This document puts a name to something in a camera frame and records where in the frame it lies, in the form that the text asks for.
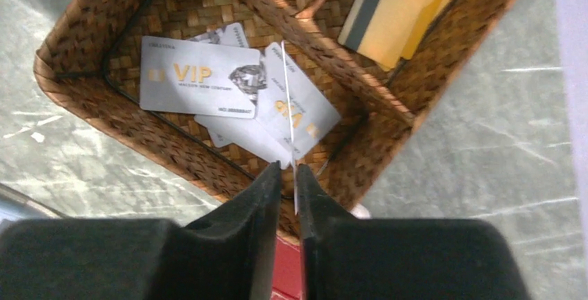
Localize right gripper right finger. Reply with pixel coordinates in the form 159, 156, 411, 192
296, 165, 530, 299

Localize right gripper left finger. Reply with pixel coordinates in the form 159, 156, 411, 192
1, 162, 282, 299

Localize white VIP card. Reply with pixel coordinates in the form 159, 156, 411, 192
139, 36, 261, 119

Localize white striped credit card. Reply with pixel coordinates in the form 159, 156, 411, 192
280, 40, 299, 216

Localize cards in basket front compartment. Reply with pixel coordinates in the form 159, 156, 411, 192
188, 21, 343, 170

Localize red leather wallet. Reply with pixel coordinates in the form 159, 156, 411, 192
270, 237, 304, 300

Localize brown woven divided basket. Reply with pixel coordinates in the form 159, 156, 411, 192
33, 0, 543, 245

